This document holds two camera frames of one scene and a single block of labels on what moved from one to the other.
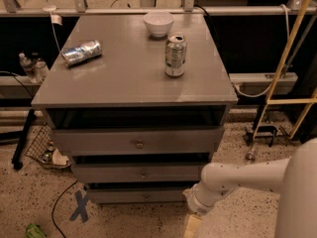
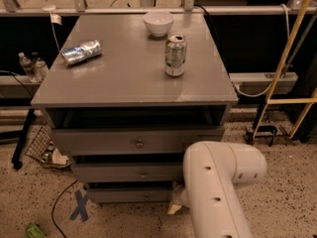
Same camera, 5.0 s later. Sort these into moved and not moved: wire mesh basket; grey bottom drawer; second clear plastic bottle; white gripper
Moved: white gripper
Not moved: wire mesh basket; grey bottom drawer; second clear plastic bottle
